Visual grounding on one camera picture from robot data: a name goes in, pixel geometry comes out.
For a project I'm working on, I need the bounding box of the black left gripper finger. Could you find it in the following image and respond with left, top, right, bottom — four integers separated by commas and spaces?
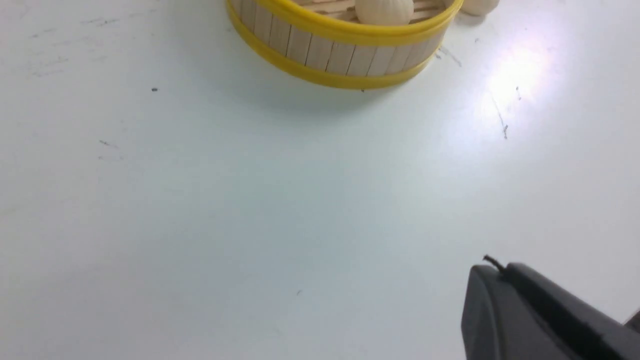
461, 255, 640, 360

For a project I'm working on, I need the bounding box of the cream bun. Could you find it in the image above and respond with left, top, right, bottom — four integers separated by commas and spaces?
354, 0, 415, 27
461, 0, 500, 17

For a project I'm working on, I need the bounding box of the yellow-rimmed bamboo steamer tray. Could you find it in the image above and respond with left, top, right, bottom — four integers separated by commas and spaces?
225, 0, 463, 91

